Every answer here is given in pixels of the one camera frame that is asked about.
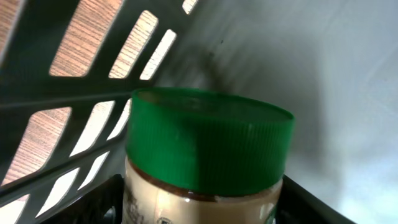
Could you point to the green lid spice jar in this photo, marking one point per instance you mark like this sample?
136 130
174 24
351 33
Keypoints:
196 156

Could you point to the grey plastic shopping basket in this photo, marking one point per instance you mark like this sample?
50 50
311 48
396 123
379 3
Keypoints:
68 69

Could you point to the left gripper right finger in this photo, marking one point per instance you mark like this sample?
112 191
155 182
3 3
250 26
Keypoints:
298 206

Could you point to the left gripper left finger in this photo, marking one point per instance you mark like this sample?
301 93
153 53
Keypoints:
103 205

